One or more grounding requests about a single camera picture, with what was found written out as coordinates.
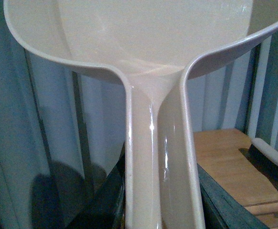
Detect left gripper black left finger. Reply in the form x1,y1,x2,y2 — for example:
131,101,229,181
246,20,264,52
66,152,125,229

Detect beige hand brush black bristles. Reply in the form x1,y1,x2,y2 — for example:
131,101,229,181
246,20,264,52
248,138,278,181

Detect beige plastic dustpan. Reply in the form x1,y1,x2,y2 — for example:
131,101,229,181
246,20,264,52
4,0,278,229

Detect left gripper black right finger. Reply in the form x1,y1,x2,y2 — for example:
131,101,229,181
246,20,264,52
197,165,267,229

